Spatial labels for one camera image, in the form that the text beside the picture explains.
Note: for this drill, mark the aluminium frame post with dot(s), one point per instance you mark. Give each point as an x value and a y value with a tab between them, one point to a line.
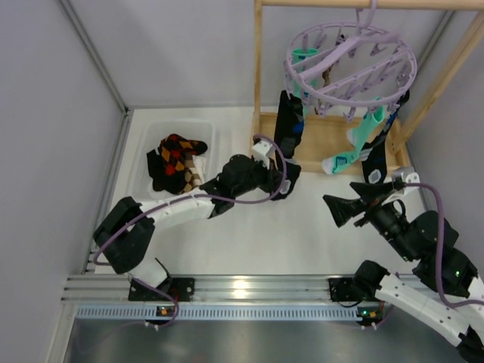
82	34

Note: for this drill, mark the red yellow black argyle sock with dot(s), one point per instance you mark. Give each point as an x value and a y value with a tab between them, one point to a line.
174	150

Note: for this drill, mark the black blue sock right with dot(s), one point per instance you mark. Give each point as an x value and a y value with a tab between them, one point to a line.
373	154

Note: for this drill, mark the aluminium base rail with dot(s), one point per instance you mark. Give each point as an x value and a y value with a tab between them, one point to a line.
229	289

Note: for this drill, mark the brown striped sock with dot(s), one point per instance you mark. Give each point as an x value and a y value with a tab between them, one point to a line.
326	75

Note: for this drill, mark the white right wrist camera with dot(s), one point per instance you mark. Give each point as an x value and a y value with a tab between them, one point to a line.
403	176

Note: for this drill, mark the black blue sport sock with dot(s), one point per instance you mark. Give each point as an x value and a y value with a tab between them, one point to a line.
288	135

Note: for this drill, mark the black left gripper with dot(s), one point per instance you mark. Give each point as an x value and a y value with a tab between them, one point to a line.
270	178

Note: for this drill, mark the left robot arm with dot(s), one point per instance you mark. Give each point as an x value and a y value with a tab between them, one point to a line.
127	232

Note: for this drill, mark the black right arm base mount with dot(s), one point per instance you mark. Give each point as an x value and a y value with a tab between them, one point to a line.
344	292

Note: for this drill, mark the purple round clip hanger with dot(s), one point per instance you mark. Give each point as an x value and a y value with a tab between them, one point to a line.
374	66

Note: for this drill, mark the wooden hanger rack frame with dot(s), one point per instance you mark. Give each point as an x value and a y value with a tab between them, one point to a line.
326	131

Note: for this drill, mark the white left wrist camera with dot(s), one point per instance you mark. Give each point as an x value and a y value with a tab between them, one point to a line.
261	152

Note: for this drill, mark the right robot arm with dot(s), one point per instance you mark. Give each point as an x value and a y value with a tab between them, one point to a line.
429	241

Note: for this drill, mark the grey slotted cable duct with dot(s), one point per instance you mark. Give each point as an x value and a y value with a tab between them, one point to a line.
224	313

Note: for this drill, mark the brown beige checkered sock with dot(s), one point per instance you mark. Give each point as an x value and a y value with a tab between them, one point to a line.
194	173

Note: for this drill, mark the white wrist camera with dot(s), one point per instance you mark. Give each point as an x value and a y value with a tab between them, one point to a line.
261	152
403	176

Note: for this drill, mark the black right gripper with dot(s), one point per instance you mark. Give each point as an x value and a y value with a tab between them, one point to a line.
367	206

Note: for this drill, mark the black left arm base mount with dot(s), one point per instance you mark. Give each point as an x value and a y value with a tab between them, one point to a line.
180	289

